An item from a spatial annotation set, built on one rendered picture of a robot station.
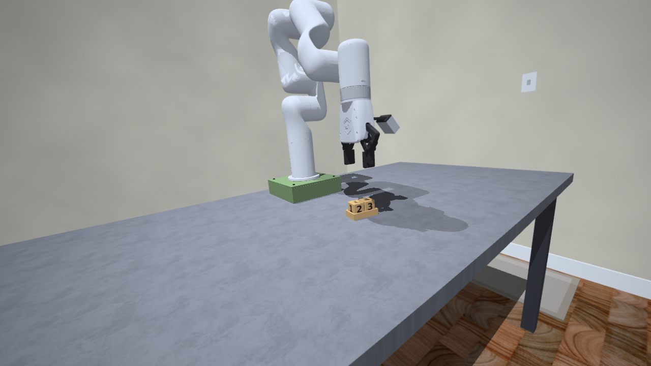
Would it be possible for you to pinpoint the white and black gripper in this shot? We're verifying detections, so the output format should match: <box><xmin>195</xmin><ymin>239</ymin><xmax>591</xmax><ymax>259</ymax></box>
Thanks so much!
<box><xmin>340</xmin><ymin>98</ymin><xmax>380</xmax><ymax>168</ymax></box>

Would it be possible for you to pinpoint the tan wooden tray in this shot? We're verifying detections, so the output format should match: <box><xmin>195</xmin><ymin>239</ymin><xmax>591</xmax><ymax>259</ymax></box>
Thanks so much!
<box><xmin>345</xmin><ymin>207</ymin><xmax>378</xmax><ymax>221</ymax></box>

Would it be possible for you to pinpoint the tan wooden number cube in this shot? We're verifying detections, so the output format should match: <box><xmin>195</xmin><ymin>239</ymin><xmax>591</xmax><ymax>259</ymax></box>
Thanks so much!
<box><xmin>359</xmin><ymin>197</ymin><xmax>375</xmax><ymax>211</ymax></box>
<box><xmin>348</xmin><ymin>200</ymin><xmax>364</xmax><ymax>214</ymax></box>

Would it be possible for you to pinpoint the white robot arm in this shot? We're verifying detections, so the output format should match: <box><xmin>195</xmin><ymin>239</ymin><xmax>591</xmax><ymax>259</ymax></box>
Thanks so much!
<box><xmin>268</xmin><ymin>0</ymin><xmax>371</xmax><ymax>181</ymax></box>

